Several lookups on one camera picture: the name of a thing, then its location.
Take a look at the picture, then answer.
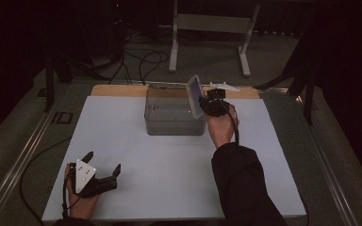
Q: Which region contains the clear grey plastic box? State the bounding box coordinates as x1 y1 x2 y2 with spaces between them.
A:
143 84 208 137

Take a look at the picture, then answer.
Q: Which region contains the wooden board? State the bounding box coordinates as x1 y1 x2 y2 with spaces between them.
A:
90 84 261 100

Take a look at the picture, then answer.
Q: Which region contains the pink smartphone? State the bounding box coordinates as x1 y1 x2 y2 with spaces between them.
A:
186 74 206 120

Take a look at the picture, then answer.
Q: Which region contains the white metal stand frame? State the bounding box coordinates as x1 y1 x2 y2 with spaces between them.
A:
168 0 261 78

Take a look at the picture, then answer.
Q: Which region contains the black stand leg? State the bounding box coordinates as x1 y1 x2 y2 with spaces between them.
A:
41 50 76 113
254 31 317 126

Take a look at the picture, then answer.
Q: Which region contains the bundle of black cables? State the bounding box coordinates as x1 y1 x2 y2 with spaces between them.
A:
107 18 171 86

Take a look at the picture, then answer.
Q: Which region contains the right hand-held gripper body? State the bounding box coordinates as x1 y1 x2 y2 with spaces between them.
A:
199 81 240 118

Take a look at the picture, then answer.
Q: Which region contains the white paper sheet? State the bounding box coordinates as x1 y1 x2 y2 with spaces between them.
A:
41 95 307 222

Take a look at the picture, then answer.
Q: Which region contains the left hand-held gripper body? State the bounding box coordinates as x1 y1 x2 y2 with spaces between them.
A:
69 159 119 200

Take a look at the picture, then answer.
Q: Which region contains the black rectangular floor bracket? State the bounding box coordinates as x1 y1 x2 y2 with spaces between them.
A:
50 111 74 125

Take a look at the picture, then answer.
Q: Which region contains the black floor cable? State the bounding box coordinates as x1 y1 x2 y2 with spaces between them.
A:
19 136 74 226

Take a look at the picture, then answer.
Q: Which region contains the person's right hand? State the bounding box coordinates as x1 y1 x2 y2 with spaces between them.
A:
206 105 239 150

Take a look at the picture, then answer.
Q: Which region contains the person's left hand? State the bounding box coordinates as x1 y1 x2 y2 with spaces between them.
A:
64 163 101 220

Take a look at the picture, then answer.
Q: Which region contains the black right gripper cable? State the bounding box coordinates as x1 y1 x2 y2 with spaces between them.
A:
215 97 240 147

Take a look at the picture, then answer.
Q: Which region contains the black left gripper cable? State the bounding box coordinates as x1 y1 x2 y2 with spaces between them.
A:
61 163 76 220

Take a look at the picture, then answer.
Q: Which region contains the aluminium rail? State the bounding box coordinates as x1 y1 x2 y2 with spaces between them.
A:
257 87 359 226
0 84 72 226

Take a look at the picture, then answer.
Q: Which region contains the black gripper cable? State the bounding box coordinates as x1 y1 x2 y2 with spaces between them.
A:
61 163 76 220
215 97 240 147

